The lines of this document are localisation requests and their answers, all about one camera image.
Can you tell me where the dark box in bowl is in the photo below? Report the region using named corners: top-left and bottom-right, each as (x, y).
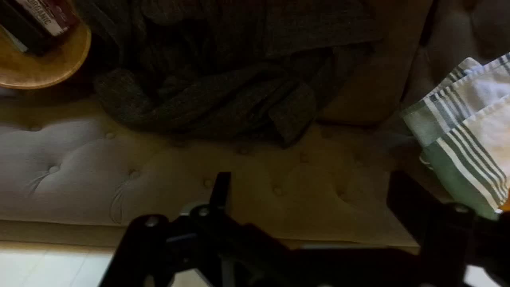
top-left (0, 0), bottom-right (79, 55)

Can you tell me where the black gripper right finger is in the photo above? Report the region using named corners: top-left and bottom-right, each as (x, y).
top-left (388, 170), bottom-right (510, 287)

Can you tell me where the wooden bowl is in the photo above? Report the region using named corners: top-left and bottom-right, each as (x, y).
top-left (0, 14), bottom-right (93, 89)

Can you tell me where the striped white green towel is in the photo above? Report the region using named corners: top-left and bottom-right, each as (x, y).
top-left (402, 54), bottom-right (510, 219)

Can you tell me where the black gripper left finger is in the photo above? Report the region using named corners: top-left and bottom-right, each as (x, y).
top-left (98, 170), bottom-right (300, 287)

